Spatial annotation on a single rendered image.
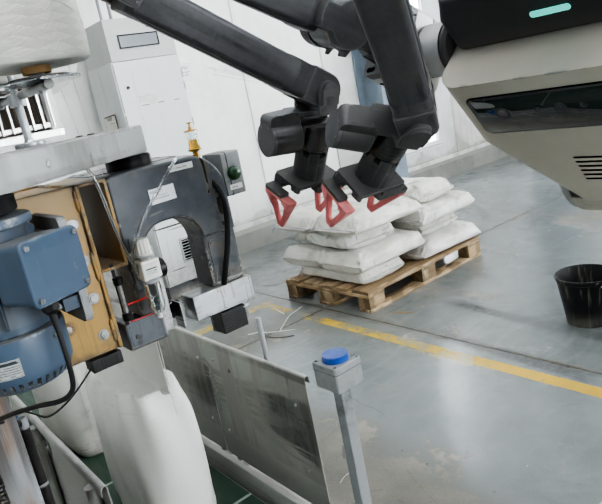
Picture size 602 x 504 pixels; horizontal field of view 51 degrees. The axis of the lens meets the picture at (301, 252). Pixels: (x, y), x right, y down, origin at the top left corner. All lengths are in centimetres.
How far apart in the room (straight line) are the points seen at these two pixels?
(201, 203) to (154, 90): 382
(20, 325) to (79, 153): 29
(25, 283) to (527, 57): 76
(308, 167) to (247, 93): 514
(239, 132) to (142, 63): 144
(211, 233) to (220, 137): 473
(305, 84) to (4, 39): 44
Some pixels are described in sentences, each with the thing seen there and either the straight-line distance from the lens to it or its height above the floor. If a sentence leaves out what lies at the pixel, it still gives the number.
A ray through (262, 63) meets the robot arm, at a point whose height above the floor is 147.
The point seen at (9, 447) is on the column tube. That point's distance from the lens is 129.
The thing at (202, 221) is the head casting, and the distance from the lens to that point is 128.
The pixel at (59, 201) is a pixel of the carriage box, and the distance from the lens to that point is 118.
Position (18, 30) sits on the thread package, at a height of 157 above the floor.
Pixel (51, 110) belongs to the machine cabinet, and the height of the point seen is 157.
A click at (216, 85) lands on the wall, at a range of 605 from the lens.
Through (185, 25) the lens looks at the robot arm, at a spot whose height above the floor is 154.
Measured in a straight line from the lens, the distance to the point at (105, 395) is 168.
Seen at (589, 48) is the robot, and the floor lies 140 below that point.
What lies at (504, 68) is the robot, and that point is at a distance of 101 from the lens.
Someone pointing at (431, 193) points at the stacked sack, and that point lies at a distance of 449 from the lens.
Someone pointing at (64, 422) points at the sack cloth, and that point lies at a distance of 229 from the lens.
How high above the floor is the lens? 143
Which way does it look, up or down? 14 degrees down
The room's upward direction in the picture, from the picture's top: 11 degrees counter-clockwise
